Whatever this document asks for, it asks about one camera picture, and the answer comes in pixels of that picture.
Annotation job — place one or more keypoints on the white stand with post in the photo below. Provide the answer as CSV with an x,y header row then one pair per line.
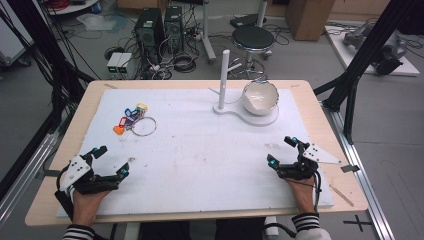
x,y
224,76

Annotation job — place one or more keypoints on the white foam mat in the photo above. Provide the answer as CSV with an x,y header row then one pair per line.
x,y
200,156

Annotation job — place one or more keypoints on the black metal frame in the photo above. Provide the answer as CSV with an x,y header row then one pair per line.
x,y
43,43
366,50

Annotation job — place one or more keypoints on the clear plastic bag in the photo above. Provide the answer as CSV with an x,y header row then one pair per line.
x,y
96,21

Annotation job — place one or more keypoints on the white power supply box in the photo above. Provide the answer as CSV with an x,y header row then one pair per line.
x,y
126,63
113,63

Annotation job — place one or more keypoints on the aluminium rail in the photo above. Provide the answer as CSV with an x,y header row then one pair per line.
x,y
26,166
363,180

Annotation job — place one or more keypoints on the white eggshell-shaped bowl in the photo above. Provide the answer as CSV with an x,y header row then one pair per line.
x,y
260,100

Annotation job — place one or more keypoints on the person's legs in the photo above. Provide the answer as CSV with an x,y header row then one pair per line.
x,y
200,230

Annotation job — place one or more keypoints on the brown cardboard box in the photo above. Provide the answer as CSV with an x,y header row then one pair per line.
x,y
308,18

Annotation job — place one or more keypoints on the black round stool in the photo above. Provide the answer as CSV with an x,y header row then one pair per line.
x,y
252,37

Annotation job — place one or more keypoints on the person's right hand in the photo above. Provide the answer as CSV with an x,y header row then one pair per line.
x,y
304,196

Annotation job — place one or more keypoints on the grey tape piece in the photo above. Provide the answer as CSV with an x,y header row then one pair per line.
x,y
350,168

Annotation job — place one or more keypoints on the flat black case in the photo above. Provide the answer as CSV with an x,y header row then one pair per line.
x,y
246,20

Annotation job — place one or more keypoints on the person's left hand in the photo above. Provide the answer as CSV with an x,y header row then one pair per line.
x,y
85,208

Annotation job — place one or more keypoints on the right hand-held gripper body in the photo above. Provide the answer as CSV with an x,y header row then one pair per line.
x,y
301,168

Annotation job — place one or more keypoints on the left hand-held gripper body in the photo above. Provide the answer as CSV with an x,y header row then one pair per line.
x,y
77,170

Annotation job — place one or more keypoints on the small black computer tower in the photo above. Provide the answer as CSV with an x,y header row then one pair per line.
x,y
173,26

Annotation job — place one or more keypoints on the thin wooden stick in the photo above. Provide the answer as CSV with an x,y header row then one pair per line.
x,y
341,195

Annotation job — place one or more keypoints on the large black computer tower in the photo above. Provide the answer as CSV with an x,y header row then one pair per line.
x,y
148,30

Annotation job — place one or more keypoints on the white floor board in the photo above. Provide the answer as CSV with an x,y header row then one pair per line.
x,y
408,68

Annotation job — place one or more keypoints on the grey robot device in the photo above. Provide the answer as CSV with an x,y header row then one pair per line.
x,y
390,53

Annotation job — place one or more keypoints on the white desk leg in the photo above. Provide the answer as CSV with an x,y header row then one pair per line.
x,y
207,33

